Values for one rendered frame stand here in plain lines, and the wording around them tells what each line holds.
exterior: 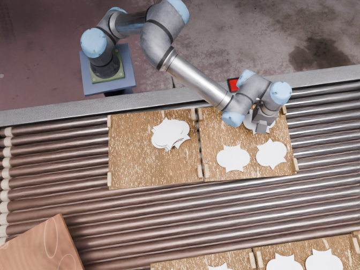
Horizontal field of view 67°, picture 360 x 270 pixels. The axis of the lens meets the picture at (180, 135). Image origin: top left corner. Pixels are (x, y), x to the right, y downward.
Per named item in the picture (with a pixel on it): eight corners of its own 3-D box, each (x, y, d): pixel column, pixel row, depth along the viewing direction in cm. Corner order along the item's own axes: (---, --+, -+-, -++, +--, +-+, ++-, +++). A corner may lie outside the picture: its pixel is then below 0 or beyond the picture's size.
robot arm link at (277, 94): (276, 75, 97) (297, 86, 96) (267, 89, 107) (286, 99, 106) (265, 91, 95) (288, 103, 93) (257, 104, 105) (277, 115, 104)
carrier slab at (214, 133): (196, 109, 130) (197, 107, 128) (281, 103, 131) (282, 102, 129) (204, 181, 119) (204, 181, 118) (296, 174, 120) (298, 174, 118)
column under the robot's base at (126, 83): (108, 109, 231) (67, 44, 148) (152, 100, 233) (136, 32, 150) (114, 150, 219) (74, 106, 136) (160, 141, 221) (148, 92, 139)
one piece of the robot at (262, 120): (256, 121, 105) (247, 134, 121) (279, 126, 105) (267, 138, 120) (260, 94, 109) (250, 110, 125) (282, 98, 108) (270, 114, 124)
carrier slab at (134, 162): (109, 116, 129) (107, 114, 128) (194, 109, 130) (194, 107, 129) (109, 189, 118) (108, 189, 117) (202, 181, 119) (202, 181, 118)
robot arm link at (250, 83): (232, 87, 98) (259, 102, 96) (247, 64, 100) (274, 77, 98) (229, 96, 105) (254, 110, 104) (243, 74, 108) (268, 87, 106)
